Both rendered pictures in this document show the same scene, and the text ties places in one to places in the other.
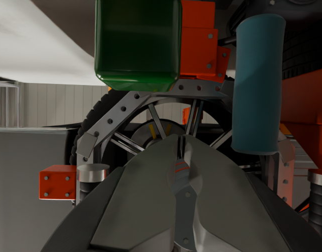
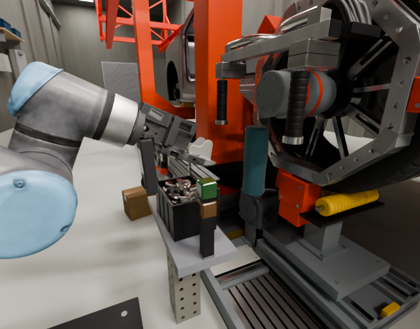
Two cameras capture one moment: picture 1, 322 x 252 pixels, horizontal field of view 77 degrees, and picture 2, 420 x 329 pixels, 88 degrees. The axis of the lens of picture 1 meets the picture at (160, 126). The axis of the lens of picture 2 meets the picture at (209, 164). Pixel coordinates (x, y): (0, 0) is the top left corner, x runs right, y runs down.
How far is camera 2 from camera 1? 48 cm
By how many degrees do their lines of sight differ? 65
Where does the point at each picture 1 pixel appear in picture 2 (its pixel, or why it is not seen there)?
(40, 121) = not seen: outside the picture
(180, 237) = (277, 79)
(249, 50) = (253, 181)
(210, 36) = (281, 196)
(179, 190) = (275, 112)
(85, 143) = (383, 143)
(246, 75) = (254, 169)
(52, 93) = not seen: outside the picture
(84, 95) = not seen: outside the picture
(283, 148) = (256, 121)
